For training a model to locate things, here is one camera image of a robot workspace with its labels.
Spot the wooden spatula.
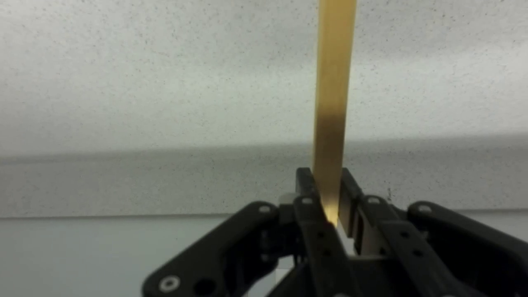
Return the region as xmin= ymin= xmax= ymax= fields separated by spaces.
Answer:
xmin=313 ymin=0 xmax=361 ymax=228

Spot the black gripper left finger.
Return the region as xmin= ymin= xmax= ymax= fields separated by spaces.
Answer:
xmin=141 ymin=167 xmax=354 ymax=297

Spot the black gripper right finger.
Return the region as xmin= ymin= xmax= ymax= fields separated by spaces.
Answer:
xmin=337 ymin=167 xmax=528 ymax=297

